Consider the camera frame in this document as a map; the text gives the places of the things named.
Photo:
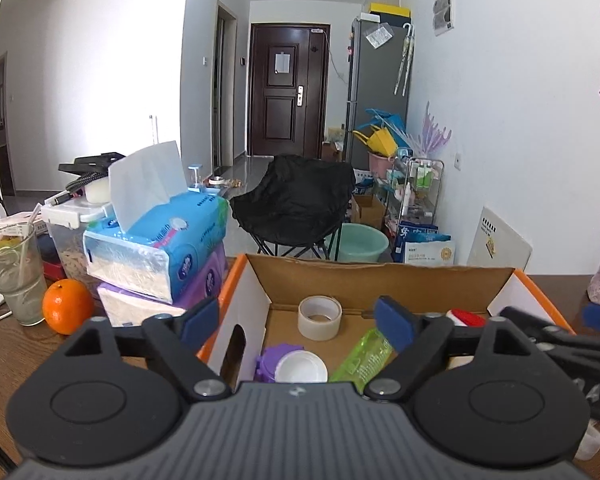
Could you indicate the metal storage rack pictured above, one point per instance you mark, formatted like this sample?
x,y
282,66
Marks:
x,y
413,187

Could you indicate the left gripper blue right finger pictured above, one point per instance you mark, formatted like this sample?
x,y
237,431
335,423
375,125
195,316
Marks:
x,y
410,332

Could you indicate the clear glass cup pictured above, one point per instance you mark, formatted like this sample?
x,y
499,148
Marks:
x,y
22,280

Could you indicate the clear food container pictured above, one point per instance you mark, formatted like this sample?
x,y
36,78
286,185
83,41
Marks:
x,y
67,216

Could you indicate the white board against wall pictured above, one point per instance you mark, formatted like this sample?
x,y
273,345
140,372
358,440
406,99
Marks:
x,y
497,245

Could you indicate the purple bottle cap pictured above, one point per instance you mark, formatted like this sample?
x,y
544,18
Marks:
x,y
269,359

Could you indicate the grey refrigerator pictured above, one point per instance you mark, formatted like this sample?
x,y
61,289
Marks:
x,y
379,76

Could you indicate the purple tissue pack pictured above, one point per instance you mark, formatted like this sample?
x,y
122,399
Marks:
x,y
126,308

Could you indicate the red cardboard pumpkin box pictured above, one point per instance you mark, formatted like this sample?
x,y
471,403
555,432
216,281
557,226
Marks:
x,y
260,297

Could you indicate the blue tissue pack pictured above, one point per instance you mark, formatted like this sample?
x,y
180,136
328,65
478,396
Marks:
x,y
159,229

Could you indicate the green plastic basin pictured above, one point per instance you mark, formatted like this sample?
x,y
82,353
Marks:
x,y
356,242

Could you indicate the white round lid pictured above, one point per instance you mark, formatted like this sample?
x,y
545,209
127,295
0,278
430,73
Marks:
x,y
301,366

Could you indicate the dark brown door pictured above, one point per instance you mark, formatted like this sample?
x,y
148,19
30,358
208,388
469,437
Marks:
x,y
288,77

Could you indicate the white tape roll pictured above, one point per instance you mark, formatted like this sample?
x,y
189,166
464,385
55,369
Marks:
x,y
319,318

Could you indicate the red white lint brush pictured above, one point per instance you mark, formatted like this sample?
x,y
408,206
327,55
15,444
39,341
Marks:
x,y
464,318

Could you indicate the orange fruit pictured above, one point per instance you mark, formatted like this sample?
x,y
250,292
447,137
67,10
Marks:
x,y
66,305

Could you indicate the beige plug adapter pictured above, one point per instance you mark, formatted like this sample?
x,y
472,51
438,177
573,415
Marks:
x,y
590,444

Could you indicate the green spray bottle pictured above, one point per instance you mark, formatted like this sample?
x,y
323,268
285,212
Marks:
x,y
367,358

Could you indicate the black folding chair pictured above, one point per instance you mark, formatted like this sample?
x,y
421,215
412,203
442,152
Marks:
x,y
298,208

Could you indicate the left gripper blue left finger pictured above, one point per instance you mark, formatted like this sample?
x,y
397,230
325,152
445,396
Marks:
x,y
184,334

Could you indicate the yellow blue bags pile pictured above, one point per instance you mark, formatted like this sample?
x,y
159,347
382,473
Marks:
x,y
384,134

